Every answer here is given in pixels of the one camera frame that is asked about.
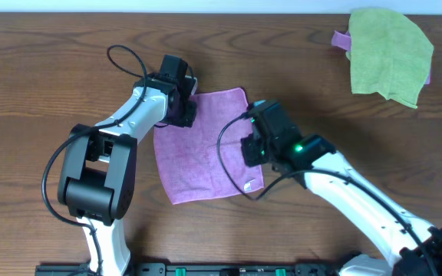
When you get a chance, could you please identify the purple microfiber cloth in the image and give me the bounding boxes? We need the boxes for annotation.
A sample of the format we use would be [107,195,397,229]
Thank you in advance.
[153,87,264,205]

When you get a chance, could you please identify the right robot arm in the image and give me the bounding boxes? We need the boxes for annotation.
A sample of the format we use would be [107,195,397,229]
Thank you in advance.
[241,100,442,275]

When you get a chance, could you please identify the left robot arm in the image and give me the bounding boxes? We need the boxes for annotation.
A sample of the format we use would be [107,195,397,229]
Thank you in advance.
[58,55,197,275]

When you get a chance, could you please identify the green microfiber cloth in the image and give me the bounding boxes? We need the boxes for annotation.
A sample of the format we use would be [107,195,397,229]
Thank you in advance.
[348,8,434,109]

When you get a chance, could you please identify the right black cable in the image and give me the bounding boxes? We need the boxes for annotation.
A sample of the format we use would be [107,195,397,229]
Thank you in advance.
[216,113,440,276]

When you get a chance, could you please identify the black cable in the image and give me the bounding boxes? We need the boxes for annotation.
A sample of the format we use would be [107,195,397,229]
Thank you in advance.
[41,44,196,276]
[216,113,440,276]

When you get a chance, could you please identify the left black cable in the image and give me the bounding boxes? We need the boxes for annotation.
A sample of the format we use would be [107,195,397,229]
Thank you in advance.
[41,44,196,276]

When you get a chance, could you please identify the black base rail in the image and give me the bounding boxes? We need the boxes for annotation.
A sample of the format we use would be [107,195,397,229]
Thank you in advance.
[35,262,338,276]

